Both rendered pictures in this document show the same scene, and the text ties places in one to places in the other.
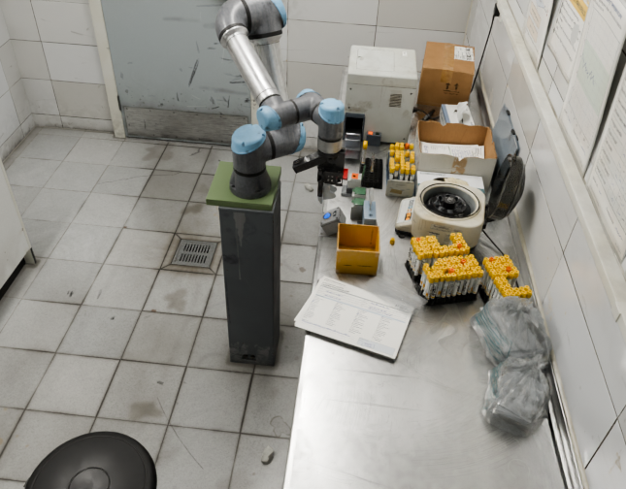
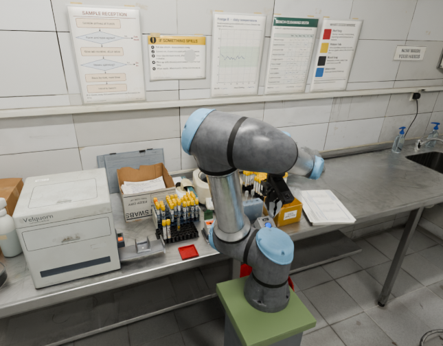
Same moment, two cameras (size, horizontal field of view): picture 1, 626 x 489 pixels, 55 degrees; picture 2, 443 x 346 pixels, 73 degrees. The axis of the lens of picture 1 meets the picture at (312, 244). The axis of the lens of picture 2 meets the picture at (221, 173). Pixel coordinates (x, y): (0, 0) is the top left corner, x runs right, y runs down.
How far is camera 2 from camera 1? 247 cm
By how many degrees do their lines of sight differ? 91
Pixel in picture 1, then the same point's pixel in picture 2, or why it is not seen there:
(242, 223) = not seen: hidden behind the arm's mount
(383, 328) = (318, 195)
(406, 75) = (101, 171)
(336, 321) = (334, 209)
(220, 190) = (293, 314)
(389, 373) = (336, 191)
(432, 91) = not seen: hidden behind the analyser
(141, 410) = not seen: outside the picture
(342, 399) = (366, 199)
